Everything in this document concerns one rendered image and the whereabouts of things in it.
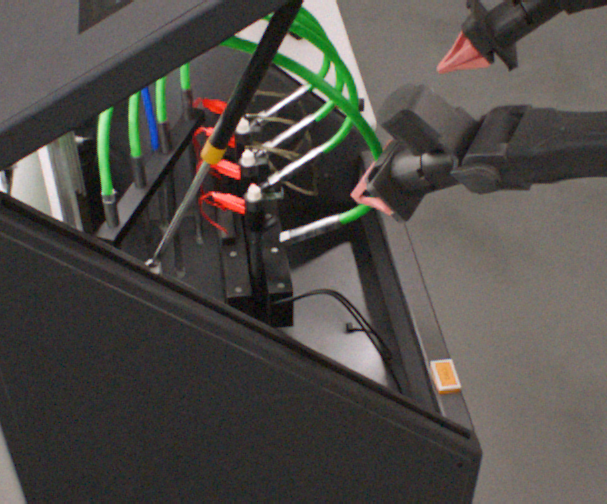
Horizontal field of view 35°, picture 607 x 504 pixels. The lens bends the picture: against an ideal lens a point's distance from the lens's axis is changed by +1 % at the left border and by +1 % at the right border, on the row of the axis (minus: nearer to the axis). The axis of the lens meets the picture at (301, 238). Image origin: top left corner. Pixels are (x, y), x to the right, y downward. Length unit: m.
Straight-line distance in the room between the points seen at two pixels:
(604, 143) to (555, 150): 0.05
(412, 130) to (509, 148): 0.11
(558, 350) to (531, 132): 1.80
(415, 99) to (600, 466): 1.65
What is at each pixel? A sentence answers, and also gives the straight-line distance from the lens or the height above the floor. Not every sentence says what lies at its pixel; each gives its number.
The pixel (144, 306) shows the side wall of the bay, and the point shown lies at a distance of 0.99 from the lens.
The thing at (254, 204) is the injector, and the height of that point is 1.13.
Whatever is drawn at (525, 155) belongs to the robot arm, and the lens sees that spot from 0.96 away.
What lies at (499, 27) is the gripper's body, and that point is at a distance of 1.37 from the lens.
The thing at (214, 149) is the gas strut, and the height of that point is 1.47.
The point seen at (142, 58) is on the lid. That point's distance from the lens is 0.78.
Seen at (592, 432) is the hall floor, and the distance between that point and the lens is 2.59.
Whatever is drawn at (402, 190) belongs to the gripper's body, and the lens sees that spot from 1.12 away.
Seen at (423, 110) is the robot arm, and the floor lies 1.43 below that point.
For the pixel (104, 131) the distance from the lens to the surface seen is 1.26.
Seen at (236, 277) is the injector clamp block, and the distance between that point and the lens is 1.45.
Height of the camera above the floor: 2.01
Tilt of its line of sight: 43 degrees down
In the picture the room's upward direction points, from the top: 1 degrees clockwise
